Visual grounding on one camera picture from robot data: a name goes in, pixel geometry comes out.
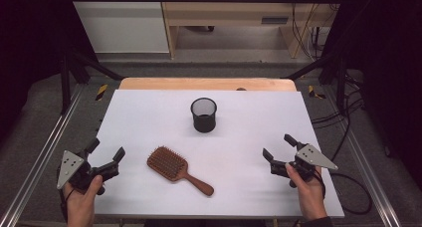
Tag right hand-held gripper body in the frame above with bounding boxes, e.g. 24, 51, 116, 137
270, 141, 339, 189

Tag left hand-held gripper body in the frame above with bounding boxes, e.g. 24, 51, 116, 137
56, 149, 119, 196

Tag brown wooden hairbrush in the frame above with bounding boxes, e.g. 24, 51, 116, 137
146, 145, 215, 197

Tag black mesh cup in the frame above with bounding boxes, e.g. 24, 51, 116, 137
190, 97, 218, 133

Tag person's left hand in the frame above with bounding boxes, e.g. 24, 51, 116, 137
63, 174, 104, 227

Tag person's right hand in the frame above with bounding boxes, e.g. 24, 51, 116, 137
285, 162, 328, 221

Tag white board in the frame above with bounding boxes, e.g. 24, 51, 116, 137
64, 89, 345, 220

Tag yellow and black tape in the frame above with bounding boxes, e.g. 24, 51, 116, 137
95, 84, 109, 102
308, 85, 326, 101

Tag black metal stand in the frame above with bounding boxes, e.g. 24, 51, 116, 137
59, 49, 125, 115
282, 52, 349, 114

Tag wooden table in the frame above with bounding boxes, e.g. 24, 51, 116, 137
118, 77, 298, 93

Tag white cabinet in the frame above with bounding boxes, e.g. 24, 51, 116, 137
66, 0, 170, 54

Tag dark curtain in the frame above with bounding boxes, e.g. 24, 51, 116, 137
0, 0, 98, 141
322, 0, 422, 188

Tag light wooden desk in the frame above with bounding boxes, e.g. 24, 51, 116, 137
158, 0, 346, 60

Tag aluminium rail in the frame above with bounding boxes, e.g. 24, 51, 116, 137
0, 84, 86, 227
322, 86, 402, 227

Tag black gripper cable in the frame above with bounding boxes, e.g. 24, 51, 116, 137
59, 186, 76, 222
313, 169, 373, 216

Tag black floor cables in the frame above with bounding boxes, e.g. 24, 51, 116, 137
312, 72, 366, 162

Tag hanging desk cables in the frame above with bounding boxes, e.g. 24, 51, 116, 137
289, 0, 334, 62

